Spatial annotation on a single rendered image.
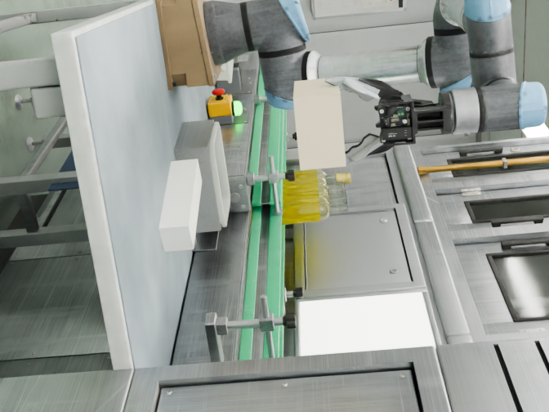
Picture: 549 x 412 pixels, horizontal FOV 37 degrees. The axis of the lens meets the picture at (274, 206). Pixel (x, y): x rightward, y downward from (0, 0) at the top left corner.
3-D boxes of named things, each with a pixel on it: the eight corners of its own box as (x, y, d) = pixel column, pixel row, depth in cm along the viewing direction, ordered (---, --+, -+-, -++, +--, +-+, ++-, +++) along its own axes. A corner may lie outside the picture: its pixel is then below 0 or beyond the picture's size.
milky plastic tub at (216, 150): (190, 234, 195) (226, 231, 194) (175, 149, 185) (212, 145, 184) (198, 201, 210) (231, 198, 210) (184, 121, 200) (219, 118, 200)
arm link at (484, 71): (506, 44, 146) (522, 54, 135) (512, 105, 149) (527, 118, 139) (462, 51, 146) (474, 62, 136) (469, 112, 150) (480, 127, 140)
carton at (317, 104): (292, 97, 129) (340, 93, 128) (294, 81, 144) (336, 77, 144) (300, 170, 133) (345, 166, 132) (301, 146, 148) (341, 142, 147)
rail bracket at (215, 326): (185, 382, 157) (301, 373, 155) (171, 311, 149) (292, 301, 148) (188, 366, 161) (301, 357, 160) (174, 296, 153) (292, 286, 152)
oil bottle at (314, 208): (254, 227, 224) (331, 221, 223) (252, 210, 222) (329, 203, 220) (255, 218, 229) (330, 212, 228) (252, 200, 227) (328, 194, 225)
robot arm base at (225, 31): (200, 2, 184) (243, -6, 184) (207, 0, 199) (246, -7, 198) (213, 69, 188) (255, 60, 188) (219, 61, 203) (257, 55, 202)
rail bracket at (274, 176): (251, 218, 214) (298, 214, 213) (243, 160, 206) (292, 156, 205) (252, 213, 216) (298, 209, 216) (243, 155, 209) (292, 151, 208)
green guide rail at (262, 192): (252, 207, 217) (281, 204, 217) (251, 203, 217) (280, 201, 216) (268, 31, 373) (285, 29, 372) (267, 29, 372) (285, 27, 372)
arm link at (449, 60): (267, 44, 202) (491, 15, 180) (278, 102, 207) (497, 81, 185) (248, 54, 192) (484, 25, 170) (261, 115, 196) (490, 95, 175)
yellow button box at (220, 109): (208, 125, 246) (233, 123, 245) (205, 102, 243) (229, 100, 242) (211, 117, 252) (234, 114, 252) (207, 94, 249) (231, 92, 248)
